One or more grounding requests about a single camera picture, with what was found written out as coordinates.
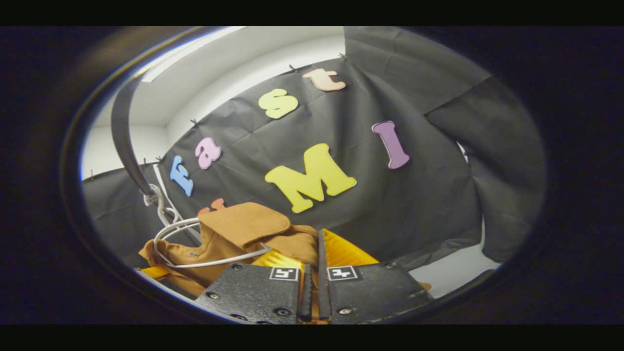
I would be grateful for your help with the black backdrop cloth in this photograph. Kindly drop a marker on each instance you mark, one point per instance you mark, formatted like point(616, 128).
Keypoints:
point(414, 195)

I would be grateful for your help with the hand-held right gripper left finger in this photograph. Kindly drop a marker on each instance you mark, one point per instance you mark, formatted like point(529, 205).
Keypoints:
point(253, 292)

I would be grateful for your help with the white clothes hanger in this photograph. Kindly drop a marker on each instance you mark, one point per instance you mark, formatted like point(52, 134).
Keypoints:
point(178, 222)
point(219, 262)

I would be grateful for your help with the brown shirt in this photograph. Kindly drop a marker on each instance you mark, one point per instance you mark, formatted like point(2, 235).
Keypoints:
point(243, 224)

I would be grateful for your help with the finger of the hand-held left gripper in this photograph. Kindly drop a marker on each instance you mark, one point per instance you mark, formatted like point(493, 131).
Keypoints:
point(156, 273)

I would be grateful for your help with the black clothes rack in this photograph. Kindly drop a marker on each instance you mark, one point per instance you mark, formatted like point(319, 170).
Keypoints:
point(122, 136)

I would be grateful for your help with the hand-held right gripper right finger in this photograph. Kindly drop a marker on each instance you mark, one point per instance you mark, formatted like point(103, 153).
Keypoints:
point(370, 292)

